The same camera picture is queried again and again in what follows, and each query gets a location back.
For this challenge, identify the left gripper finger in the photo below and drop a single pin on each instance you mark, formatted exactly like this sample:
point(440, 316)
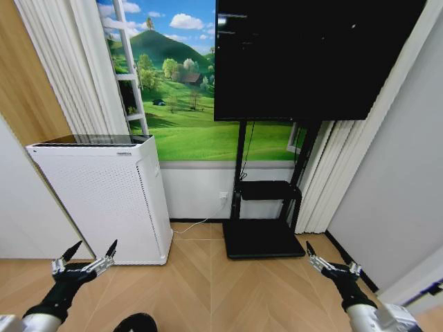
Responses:
point(104, 263)
point(59, 265)

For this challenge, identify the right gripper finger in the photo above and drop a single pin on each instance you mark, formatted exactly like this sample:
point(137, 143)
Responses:
point(316, 261)
point(355, 269)

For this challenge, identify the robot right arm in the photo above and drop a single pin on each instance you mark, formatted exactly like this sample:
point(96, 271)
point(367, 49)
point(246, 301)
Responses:
point(373, 318)

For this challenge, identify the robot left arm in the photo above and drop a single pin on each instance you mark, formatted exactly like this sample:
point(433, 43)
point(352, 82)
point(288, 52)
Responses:
point(31, 323)

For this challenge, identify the black television floor stand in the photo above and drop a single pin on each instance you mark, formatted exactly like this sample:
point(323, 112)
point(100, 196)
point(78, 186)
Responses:
point(263, 238)

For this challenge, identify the white air purifier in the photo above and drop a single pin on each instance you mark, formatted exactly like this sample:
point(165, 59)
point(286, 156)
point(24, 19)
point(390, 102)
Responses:
point(110, 204)

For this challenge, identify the black rounded object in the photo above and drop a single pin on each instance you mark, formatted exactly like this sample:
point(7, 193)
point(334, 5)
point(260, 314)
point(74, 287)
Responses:
point(136, 323)

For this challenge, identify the small blue object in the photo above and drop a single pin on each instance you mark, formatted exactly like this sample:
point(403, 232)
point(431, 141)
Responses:
point(432, 287)

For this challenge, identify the black box on stand shelf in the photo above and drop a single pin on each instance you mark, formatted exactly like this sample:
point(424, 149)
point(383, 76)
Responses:
point(268, 190)

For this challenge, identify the white pleated curtain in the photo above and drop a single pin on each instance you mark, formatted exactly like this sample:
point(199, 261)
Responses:
point(79, 72)
point(332, 173)

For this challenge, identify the large black television screen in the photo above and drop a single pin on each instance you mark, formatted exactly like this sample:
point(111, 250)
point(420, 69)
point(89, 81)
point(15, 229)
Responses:
point(297, 58)

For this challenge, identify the white wall socket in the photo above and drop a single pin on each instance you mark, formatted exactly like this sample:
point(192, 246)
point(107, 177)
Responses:
point(224, 195)

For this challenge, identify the green landscape wall mural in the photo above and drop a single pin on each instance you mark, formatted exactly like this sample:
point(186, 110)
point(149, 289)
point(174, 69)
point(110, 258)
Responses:
point(180, 114)

